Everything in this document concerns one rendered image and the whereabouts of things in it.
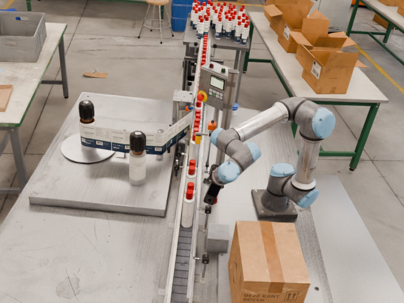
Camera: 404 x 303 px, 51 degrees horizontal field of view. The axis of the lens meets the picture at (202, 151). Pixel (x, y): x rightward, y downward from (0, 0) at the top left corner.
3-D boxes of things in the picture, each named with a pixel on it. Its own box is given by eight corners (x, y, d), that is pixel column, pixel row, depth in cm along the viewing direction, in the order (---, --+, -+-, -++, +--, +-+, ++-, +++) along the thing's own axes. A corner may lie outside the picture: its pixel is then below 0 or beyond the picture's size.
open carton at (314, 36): (281, 55, 417) (288, 17, 396) (332, 57, 425) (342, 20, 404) (294, 74, 381) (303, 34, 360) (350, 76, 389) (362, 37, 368)
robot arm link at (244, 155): (241, 132, 168) (220, 149, 165) (261, 146, 161) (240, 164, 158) (245, 145, 173) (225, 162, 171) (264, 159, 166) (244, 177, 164)
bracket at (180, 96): (174, 91, 258) (174, 89, 257) (193, 92, 258) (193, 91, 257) (172, 101, 247) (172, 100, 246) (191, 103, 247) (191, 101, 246)
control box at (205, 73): (208, 94, 225) (211, 61, 215) (234, 106, 218) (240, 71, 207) (196, 100, 219) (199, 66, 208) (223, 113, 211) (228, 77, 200)
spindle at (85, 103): (83, 140, 249) (79, 97, 232) (98, 142, 249) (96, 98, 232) (79, 149, 241) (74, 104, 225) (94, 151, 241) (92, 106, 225)
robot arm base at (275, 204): (257, 193, 230) (260, 179, 224) (283, 192, 233) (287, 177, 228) (266, 213, 218) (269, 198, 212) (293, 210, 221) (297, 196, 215)
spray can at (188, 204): (181, 220, 205) (184, 187, 193) (192, 220, 205) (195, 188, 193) (180, 228, 200) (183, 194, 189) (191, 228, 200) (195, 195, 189)
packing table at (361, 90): (238, 70, 569) (247, 11, 524) (296, 73, 579) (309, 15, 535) (278, 172, 391) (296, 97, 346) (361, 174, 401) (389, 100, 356)
